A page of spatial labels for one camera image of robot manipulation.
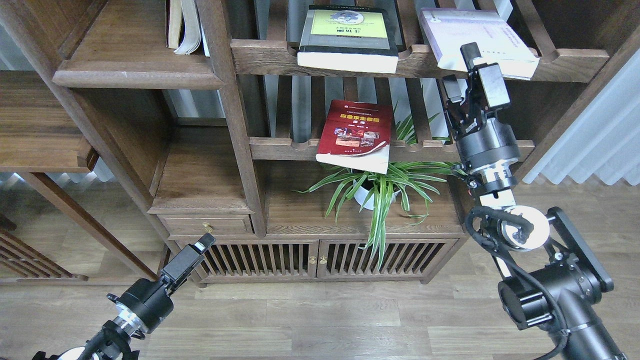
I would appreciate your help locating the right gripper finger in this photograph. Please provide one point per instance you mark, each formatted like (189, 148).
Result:
(452, 90)
(471, 56)

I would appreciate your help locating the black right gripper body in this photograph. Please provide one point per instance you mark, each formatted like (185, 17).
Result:
(483, 142)

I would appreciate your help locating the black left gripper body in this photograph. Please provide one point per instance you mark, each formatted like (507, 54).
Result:
(145, 304)

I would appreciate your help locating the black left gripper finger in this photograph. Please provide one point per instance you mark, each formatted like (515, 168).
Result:
(204, 243)

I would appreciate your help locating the white lavender book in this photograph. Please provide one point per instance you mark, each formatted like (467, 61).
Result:
(447, 29)

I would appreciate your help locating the yellow and black book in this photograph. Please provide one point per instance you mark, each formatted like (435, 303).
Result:
(348, 38)

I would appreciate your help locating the red cover book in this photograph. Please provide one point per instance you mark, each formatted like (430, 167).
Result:
(356, 135)

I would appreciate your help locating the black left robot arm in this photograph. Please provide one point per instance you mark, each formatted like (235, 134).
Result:
(109, 343)

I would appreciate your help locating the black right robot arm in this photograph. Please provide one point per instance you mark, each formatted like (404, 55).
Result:
(550, 278)

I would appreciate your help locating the brass drawer knob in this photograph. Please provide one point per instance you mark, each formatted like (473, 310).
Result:
(207, 227)

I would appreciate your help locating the green spider plant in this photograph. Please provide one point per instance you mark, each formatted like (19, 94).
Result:
(417, 176)

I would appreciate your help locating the dark wooden bookshelf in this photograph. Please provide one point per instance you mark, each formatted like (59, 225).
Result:
(226, 139)

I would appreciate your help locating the white pleated curtain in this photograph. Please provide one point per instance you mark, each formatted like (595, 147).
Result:
(604, 141)

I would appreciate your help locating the white plant pot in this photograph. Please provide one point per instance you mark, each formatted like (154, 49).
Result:
(365, 194)

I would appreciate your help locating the dark wooden side table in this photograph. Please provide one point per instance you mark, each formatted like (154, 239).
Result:
(69, 211)

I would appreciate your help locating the open-paged upright book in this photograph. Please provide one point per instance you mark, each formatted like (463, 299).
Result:
(192, 29)

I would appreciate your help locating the beige upright book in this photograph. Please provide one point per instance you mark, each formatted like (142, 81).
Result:
(174, 23)

